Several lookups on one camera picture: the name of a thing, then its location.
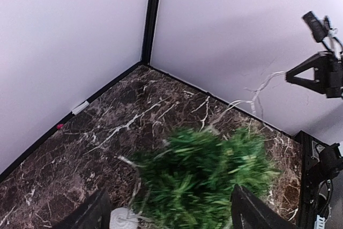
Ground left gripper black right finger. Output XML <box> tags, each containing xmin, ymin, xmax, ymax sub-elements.
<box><xmin>231</xmin><ymin>184</ymin><xmax>297</xmax><ymax>228</ymax></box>

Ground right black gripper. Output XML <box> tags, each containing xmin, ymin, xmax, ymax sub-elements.
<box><xmin>286</xmin><ymin>51</ymin><xmax>342</xmax><ymax>98</ymax></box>

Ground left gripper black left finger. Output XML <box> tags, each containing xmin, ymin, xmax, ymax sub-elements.
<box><xmin>53</xmin><ymin>189</ymin><xmax>111</xmax><ymax>228</ymax></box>

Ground clear wire light string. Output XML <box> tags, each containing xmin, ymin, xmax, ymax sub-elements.
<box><xmin>117</xmin><ymin>57</ymin><xmax>287</xmax><ymax>221</ymax></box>

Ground small green christmas tree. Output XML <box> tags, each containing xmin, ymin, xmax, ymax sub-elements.
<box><xmin>130</xmin><ymin>128</ymin><xmax>280</xmax><ymax>228</ymax></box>

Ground white textured tree pot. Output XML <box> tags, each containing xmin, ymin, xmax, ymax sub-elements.
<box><xmin>109</xmin><ymin>207</ymin><xmax>139</xmax><ymax>229</ymax></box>

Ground small red object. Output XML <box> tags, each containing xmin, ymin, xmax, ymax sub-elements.
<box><xmin>56</xmin><ymin>124</ymin><xmax>64</xmax><ymax>130</ymax></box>

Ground white tape strip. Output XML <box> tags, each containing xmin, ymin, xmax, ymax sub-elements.
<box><xmin>71</xmin><ymin>100</ymin><xmax>90</xmax><ymax>115</ymax></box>

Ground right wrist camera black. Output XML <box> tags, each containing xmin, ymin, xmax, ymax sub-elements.
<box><xmin>302</xmin><ymin>11</ymin><xmax>331</xmax><ymax>43</ymax></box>

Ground black front rail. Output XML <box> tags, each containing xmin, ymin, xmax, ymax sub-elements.
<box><xmin>295</xmin><ymin>131</ymin><xmax>337</xmax><ymax>228</ymax></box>

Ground right black frame post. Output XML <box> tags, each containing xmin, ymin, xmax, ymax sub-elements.
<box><xmin>140</xmin><ymin>0</ymin><xmax>160</xmax><ymax>65</ymax></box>

